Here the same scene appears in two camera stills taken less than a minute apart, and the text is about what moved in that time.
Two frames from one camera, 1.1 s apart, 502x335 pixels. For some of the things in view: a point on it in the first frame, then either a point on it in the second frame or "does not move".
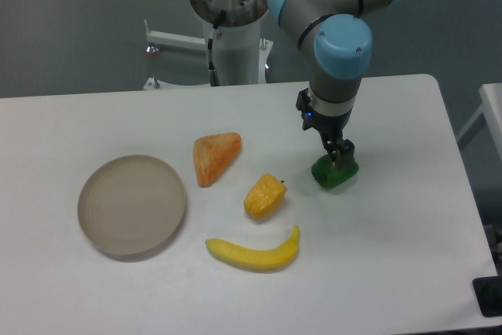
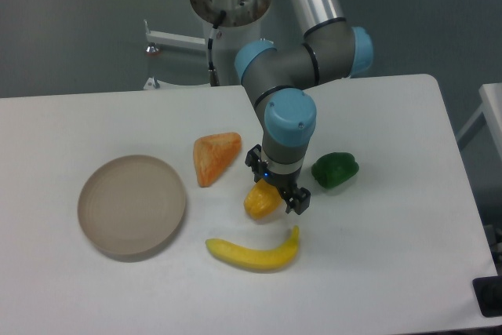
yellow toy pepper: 264,197 does not move
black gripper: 329,127 to 296,199
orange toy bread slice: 213,153 does not move
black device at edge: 488,292 does not move
